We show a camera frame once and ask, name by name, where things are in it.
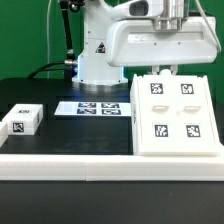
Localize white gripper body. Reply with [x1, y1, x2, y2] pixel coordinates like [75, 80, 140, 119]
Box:
[105, 17, 217, 67]

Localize white cabinet door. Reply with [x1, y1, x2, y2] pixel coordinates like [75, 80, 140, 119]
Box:
[138, 75, 173, 154]
[175, 76, 220, 155]

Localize white cabinet body box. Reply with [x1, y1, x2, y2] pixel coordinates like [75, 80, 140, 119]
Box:
[130, 75, 223, 156]

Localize white cabinet top block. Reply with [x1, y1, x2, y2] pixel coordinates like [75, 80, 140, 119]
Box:
[2, 104, 43, 135]

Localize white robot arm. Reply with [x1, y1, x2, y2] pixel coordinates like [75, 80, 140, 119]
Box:
[77, 0, 221, 86]

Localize white tag sheet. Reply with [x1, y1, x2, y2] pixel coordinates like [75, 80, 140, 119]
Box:
[55, 101, 131, 117]

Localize white U-shaped border fence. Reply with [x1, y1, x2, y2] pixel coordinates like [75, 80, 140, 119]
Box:
[0, 121, 224, 182]

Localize black cable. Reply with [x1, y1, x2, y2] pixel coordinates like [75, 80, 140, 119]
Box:
[27, 61, 68, 80]

